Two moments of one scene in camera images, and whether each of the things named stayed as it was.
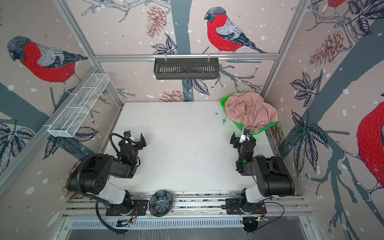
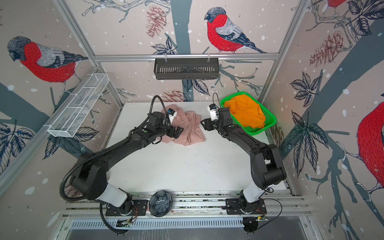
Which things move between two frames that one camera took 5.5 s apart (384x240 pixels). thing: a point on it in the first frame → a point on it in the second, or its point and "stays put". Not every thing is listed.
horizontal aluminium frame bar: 151,57 stays put
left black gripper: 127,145 → 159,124
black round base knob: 160,203 stays put
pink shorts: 250,109 → 190,122
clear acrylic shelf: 79,104 stays put
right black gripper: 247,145 → 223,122
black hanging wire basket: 186,68 stays put
